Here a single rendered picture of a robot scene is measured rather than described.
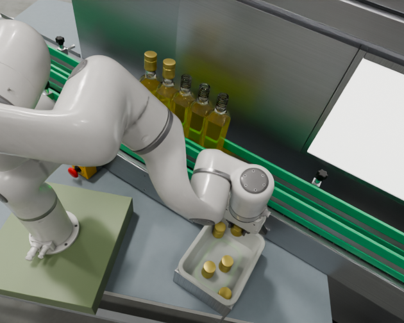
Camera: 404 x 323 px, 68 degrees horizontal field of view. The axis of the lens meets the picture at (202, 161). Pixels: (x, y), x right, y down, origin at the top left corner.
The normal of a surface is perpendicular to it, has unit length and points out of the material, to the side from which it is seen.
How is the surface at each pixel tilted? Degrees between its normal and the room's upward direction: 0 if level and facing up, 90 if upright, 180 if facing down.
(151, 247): 0
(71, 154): 93
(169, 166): 56
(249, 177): 15
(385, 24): 90
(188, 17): 90
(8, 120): 66
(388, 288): 90
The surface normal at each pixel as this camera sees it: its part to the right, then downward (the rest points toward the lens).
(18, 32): 0.47, -0.56
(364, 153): -0.52, 0.60
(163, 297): 0.14, -0.64
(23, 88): 0.93, -0.14
